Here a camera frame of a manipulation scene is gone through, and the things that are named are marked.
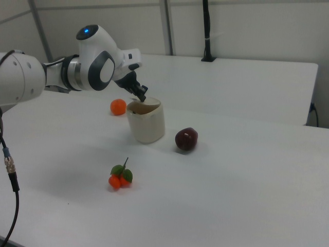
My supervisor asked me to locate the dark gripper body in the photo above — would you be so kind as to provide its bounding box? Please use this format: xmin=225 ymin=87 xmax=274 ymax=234
xmin=114 ymin=48 xmax=143 ymax=91

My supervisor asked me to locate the orange mandarin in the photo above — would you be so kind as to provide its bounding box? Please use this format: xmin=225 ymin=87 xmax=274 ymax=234
xmin=110 ymin=98 xmax=127 ymax=116

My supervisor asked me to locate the cream garbage bin with lid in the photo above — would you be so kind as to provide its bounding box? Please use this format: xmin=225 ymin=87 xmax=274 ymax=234
xmin=125 ymin=96 xmax=166 ymax=144

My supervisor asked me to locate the dark red plum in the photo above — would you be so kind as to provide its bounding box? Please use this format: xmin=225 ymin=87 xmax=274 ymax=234
xmin=175 ymin=127 xmax=199 ymax=151

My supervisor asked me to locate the small oranges cluster with leaves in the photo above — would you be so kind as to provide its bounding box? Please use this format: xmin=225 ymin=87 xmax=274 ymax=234
xmin=107 ymin=157 xmax=134 ymax=190

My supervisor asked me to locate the black cable with metal connector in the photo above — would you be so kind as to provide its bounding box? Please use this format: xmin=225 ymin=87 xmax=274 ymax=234
xmin=0 ymin=107 xmax=21 ymax=244

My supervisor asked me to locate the black pole with base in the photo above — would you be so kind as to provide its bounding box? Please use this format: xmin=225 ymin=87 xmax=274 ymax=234
xmin=200 ymin=0 xmax=217 ymax=63

